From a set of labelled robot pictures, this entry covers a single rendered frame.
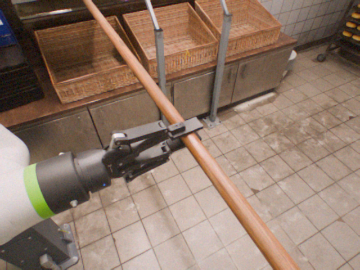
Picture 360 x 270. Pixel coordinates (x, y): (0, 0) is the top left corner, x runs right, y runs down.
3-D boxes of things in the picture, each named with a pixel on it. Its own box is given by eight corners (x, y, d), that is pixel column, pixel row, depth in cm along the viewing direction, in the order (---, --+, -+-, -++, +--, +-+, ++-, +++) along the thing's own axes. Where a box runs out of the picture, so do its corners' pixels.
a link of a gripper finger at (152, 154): (120, 170, 42) (120, 175, 43) (174, 153, 47) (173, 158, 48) (113, 154, 44) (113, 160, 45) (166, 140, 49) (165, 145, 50)
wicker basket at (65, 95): (50, 68, 174) (32, 30, 154) (122, 50, 192) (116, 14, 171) (61, 106, 146) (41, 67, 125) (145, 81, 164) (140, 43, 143)
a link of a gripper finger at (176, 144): (172, 150, 47) (172, 152, 47) (202, 138, 49) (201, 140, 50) (165, 140, 48) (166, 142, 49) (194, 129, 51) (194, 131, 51)
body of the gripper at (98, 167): (70, 144, 40) (122, 126, 43) (85, 171, 46) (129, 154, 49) (80, 178, 36) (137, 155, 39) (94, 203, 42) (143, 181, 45)
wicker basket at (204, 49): (127, 49, 193) (120, 14, 172) (187, 35, 210) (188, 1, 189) (149, 80, 164) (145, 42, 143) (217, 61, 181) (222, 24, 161)
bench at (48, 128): (21, 138, 205) (-22, 83, 162) (244, 68, 279) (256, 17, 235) (25, 190, 171) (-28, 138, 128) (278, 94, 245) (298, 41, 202)
